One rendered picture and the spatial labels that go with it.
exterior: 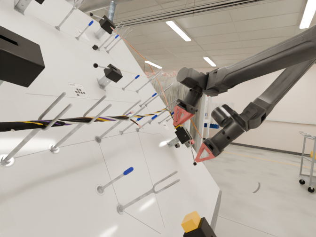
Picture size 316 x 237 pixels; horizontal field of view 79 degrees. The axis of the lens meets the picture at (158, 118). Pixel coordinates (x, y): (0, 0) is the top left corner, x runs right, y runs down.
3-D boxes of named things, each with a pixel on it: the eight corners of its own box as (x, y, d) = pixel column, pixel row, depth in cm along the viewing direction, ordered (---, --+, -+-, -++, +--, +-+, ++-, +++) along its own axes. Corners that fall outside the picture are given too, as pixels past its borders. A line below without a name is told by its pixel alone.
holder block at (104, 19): (79, 21, 78) (93, 4, 75) (100, 37, 87) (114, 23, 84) (81, 27, 76) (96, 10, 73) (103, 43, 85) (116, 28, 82)
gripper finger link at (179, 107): (165, 120, 75) (177, 99, 73) (172, 121, 81) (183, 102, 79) (179, 130, 72) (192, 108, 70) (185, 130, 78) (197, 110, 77)
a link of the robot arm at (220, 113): (259, 111, 62) (259, 123, 69) (236, 90, 69) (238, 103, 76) (228, 132, 63) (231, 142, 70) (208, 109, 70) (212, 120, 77)
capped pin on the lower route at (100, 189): (96, 191, 35) (129, 169, 32) (98, 184, 36) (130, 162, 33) (102, 195, 36) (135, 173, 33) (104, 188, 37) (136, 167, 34)
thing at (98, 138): (102, 142, 45) (147, 106, 40) (97, 144, 43) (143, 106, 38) (98, 135, 45) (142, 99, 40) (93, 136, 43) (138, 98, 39)
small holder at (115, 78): (81, 70, 56) (97, 53, 54) (105, 82, 64) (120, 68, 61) (84, 80, 54) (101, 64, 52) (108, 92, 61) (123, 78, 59)
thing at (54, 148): (60, 152, 34) (115, 105, 29) (51, 154, 32) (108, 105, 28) (55, 142, 34) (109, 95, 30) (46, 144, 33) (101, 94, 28)
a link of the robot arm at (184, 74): (220, 96, 66) (225, 73, 68) (199, 82, 60) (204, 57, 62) (194, 99, 76) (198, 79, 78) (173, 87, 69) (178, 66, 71)
